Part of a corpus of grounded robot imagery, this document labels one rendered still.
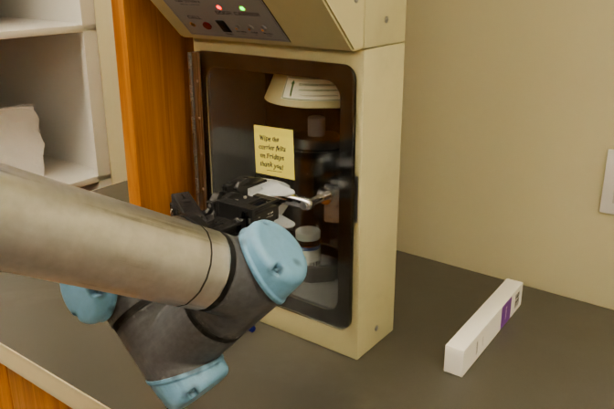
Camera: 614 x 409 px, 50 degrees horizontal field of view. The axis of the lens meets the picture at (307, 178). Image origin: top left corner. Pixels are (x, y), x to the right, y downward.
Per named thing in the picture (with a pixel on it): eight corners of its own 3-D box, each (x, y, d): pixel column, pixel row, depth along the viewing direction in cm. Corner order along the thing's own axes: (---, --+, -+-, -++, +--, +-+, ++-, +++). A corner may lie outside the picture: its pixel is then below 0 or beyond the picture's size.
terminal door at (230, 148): (207, 277, 117) (195, 48, 105) (352, 331, 100) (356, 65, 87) (204, 278, 117) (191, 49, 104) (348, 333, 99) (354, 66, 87)
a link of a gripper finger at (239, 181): (269, 201, 92) (227, 224, 85) (259, 199, 93) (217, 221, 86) (267, 170, 90) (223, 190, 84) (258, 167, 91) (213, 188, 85)
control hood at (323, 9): (191, 36, 105) (187, -31, 102) (365, 49, 87) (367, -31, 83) (133, 42, 96) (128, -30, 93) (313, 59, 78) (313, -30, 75)
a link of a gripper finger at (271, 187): (314, 194, 93) (272, 218, 86) (281, 186, 96) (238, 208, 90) (313, 173, 92) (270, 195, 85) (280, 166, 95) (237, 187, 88)
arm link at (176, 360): (224, 371, 62) (159, 277, 64) (155, 428, 66) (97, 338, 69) (266, 344, 69) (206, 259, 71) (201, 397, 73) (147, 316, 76)
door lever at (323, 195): (281, 193, 100) (280, 176, 100) (333, 205, 95) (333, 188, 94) (258, 203, 96) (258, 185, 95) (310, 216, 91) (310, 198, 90)
